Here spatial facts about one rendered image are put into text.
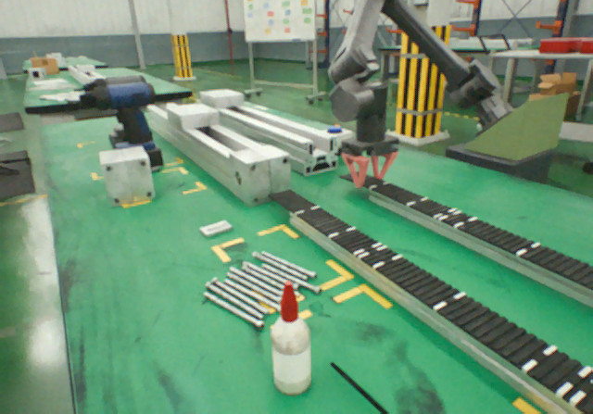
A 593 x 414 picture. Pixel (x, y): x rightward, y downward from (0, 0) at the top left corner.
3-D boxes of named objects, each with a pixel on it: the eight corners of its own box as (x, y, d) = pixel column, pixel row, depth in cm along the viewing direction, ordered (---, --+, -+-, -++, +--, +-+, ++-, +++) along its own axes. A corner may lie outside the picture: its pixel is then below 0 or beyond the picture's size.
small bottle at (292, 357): (268, 391, 39) (260, 291, 34) (282, 362, 42) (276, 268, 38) (305, 400, 38) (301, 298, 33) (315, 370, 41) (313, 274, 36)
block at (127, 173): (167, 196, 86) (160, 155, 83) (110, 207, 82) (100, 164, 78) (159, 182, 95) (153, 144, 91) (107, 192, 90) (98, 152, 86)
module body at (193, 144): (272, 183, 91) (270, 149, 88) (233, 194, 87) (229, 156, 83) (176, 124, 155) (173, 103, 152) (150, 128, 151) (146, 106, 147)
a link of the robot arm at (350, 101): (365, 43, 75) (337, 74, 81) (331, 46, 67) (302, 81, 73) (402, 93, 73) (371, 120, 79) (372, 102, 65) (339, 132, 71)
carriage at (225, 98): (245, 112, 144) (243, 94, 141) (216, 116, 139) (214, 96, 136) (228, 106, 157) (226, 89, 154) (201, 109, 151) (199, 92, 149)
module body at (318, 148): (337, 168, 100) (337, 135, 97) (304, 176, 96) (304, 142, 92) (221, 118, 164) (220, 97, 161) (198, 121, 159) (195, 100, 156)
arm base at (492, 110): (529, 112, 107) (490, 137, 116) (512, 88, 109) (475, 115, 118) (515, 113, 102) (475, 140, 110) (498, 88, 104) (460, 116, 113)
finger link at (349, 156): (339, 185, 83) (340, 142, 79) (366, 178, 86) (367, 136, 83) (360, 195, 77) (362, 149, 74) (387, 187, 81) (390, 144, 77)
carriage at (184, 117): (220, 133, 115) (219, 110, 112) (183, 139, 110) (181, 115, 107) (203, 124, 128) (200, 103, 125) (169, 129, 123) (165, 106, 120)
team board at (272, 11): (242, 98, 712) (232, -24, 639) (260, 94, 748) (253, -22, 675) (309, 106, 625) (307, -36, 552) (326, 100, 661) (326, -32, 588)
